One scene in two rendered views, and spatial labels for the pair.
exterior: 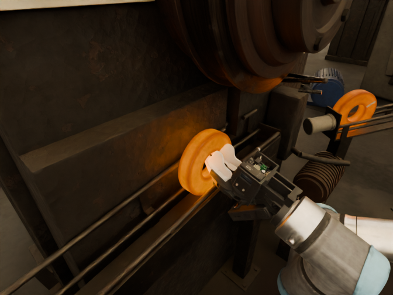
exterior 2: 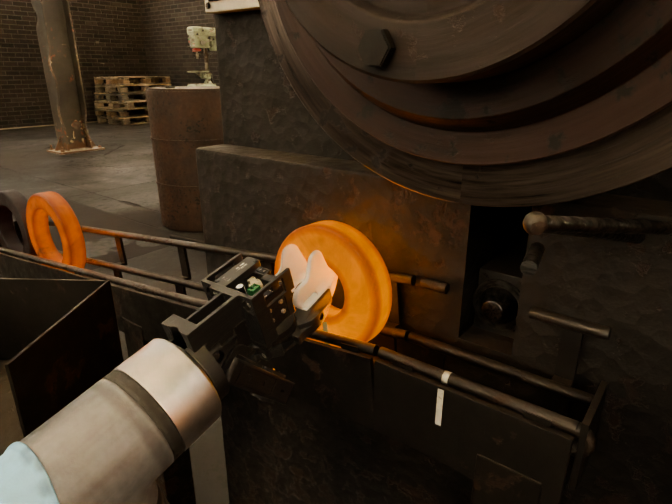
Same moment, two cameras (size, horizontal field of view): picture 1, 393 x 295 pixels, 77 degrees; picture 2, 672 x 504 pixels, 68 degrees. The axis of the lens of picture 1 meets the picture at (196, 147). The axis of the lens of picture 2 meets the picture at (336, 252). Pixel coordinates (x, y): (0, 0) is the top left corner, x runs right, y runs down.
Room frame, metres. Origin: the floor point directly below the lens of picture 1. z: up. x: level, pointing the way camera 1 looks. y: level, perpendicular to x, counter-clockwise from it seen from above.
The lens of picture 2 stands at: (0.41, -0.56, 0.98)
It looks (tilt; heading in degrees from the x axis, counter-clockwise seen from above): 20 degrees down; 85
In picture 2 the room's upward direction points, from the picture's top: straight up
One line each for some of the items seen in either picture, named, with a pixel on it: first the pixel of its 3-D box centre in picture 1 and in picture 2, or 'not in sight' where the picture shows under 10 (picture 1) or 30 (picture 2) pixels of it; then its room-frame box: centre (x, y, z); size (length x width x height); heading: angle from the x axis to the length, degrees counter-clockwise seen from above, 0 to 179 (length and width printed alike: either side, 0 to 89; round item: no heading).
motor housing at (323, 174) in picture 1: (306, 212); not in sight; (0.72, -0.47, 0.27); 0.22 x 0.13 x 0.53; 138
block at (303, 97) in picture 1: (282, 123); not in sight; (0.75, -0.30, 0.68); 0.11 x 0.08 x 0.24; 48
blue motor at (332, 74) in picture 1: (326, 86); not in sight; (2.51, -1.36, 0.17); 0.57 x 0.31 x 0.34; 158
